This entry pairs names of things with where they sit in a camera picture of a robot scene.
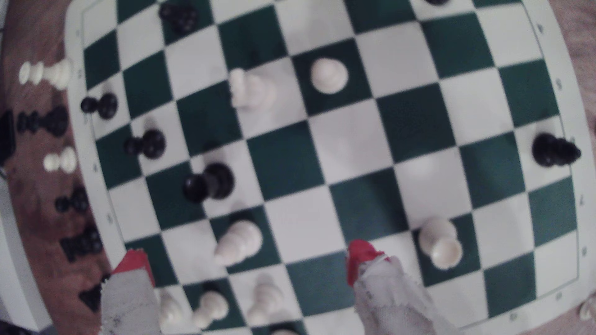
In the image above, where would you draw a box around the white chess bishop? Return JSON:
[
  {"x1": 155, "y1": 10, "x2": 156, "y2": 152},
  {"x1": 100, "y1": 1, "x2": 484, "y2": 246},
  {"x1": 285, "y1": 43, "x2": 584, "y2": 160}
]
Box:
[{"x1": 19, "y1": 58, "x2": 74, "y2": 90}]

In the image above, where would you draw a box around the black chess bishop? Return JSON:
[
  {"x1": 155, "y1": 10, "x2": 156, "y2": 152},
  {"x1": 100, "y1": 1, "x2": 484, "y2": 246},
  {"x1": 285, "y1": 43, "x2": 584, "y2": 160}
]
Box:
[
  {"x1": 532, "y1": 132, "x2": 582, "y2": 168},
  {"x1": 16, "y1": 106, "x2": 70, "y2": 138}
]

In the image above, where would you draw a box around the black chess pawn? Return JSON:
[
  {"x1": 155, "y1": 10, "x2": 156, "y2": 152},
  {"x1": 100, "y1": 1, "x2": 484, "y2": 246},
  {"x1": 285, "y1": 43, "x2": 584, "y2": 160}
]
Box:
[
  {"x1": 123, "y1": 129, "x2": 167, "y2": 160},
  {"x1": 54, "y1": 186, "x2": 90, "y2": 215},
  {"x1": 158, "y1": 2, "x2": 200, "y2": 34},
  {"x1": 80, "y1": 92, "x2": 119, "y2": 120}
]

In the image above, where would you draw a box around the black chess knight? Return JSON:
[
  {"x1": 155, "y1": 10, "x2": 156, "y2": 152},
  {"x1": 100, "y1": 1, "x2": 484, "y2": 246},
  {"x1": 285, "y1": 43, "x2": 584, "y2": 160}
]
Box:
[{"x1": 183, "y1": 162, "x2": 236, "y2": 204}]

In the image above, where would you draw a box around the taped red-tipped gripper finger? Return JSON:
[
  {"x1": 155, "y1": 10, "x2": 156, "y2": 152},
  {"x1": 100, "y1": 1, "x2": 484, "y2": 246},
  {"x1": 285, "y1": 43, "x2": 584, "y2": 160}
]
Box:
[
  {"x1": 99, "y1": 249, "x2": 162, "y2": 335},
  {"x1": 346, "y1": 239, "x2": 461, "y2": 335}
]

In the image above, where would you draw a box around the white chess knight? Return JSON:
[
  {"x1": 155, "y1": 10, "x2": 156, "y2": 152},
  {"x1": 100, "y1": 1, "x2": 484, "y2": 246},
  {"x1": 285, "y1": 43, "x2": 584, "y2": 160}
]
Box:
[{"x1": 228, "y1": 67, "x2": 278, "y2": 110}]

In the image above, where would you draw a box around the white chess pawn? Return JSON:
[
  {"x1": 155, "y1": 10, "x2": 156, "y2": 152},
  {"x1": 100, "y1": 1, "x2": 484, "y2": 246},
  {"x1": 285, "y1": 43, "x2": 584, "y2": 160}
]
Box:
[
  {"x1": 43, "y1": 146, "x2": 77, "y2": 174},
  {"x1": 213, "y1": 220, "x2": 264, "y2": 267},
  {"x1": 156, "y1": 291, "x2": 184, "y2": 328},
  {"x1": 246, "y1": 279, "x2": 285, "y2": 326},
  {"x1": 309, "y1": 57, "x2": 349, "y2": 95},
  {"x1": 418, "y1": 216, "x2": 464, "y2": 270},
  {"x1": 192, "y1": 291, "x2": 230, "y2": 330}
]

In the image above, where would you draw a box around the green and white chess mat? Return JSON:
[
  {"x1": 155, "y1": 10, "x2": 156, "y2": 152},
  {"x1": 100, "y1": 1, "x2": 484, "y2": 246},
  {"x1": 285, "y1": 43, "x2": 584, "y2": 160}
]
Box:
[{"x1": 64, "y1": 0, "x2": 596, "y2": 335}]

